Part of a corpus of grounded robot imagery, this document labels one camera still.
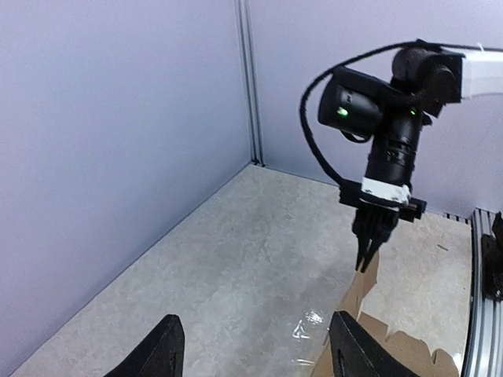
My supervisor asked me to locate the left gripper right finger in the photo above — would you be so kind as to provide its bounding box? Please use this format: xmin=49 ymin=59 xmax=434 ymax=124
xmin=329 ymin=311 xmax=411 ymax=377

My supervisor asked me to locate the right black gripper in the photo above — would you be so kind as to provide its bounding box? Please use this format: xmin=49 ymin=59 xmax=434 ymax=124
xmin=340 ymin=181 xmax=427 ymax=273

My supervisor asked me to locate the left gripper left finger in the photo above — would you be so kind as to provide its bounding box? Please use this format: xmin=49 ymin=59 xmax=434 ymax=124
xmin=105 ymin=314 xmax=185 ymax=377

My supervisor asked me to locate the brown cardboard box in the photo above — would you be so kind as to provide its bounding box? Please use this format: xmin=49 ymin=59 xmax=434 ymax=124
xmin=310 ymin=255 xmax=460 ymax=377

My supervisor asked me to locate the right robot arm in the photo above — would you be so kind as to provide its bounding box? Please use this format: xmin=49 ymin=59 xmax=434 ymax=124
xmin=318 ymin=41 xmax=502 ymax=272

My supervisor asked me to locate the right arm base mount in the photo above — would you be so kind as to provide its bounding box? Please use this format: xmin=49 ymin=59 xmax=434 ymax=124
xmin=481 ymin=212 xmax=502 ymax=302

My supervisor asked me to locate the front aluminium rail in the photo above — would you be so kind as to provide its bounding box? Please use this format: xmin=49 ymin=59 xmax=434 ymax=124
xmin=462 ymin=208 xmax=502 ymax=376

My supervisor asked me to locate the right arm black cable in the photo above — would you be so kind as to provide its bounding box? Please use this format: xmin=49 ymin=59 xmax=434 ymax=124
xmin=299 ymin=38 xmax=441 ymax=189

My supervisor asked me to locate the right aluminium frame post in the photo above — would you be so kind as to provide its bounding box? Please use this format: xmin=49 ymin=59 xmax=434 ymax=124
xmin=234 ymin=0 xmax=266 ymax=167

